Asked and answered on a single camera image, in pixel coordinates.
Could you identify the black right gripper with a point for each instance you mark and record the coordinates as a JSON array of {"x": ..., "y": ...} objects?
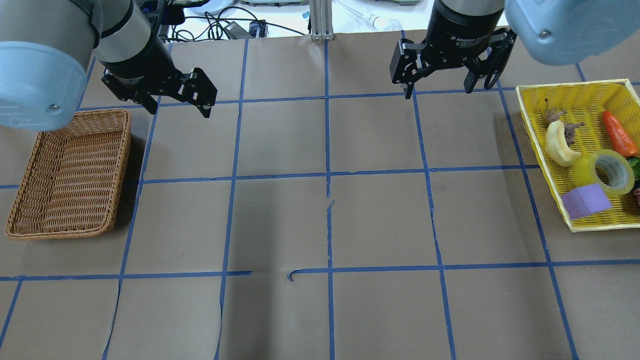
[{"x": 462, "y": 31}]

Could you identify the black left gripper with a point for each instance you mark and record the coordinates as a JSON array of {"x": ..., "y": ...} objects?
[{"x": 144, "y": 66}]

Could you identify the yellow tape roll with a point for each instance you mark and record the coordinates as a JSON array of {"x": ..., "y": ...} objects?
[{"x": 605, "y": 168}]

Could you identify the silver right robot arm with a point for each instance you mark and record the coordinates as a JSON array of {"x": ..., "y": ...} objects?
[{"x": 565, "y": 32}]

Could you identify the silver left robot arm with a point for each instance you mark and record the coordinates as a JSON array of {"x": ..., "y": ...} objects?
[{"x": 46, "y": 47}]

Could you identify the light bulb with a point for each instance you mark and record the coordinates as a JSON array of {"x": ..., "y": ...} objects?
[{"x": 373, "y": 21}]

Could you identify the black power adapter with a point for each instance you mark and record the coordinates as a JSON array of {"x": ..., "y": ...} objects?
[{"x": 256, "y": 30}]

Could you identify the brown wicker basket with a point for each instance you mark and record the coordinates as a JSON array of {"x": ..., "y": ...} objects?
[{"x": 73, "y": 180}]

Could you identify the toy banana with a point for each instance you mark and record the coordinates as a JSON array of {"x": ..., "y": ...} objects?
[{"x": 556, "y": 146}]

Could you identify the yellow plastic basket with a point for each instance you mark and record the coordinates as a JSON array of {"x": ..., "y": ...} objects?
[{"x": 582, "y": 102}]

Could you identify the orange toy carrot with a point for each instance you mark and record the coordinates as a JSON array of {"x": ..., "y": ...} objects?
[{"x": 620, "y": 140}]

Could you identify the purple foam block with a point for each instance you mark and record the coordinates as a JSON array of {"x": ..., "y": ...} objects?
[{"x": 585, "y": 201}]

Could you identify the aluminium frame post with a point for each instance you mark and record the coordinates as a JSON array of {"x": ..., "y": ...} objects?
[{"x": 321, "y": 20}]

